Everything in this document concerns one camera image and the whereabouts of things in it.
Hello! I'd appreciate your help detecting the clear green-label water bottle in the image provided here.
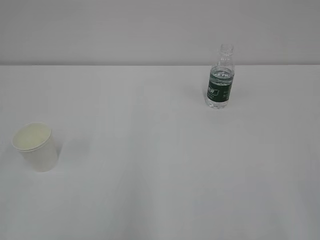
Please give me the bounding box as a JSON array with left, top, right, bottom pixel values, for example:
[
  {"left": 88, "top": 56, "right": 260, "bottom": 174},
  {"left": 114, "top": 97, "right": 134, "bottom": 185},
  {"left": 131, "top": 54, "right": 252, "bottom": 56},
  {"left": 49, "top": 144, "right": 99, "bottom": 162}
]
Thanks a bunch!
[{"left": 205, "top": 44, "right": 235, "bottom": 109}]

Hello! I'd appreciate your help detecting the white paper cup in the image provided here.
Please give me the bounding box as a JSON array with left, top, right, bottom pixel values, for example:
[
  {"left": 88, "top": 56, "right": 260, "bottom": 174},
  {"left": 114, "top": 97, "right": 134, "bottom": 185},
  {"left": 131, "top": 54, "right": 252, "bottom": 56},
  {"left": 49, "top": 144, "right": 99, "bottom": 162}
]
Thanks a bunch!
[{"left": 12, "top": 122, "right": 58, "bottom": 172}]

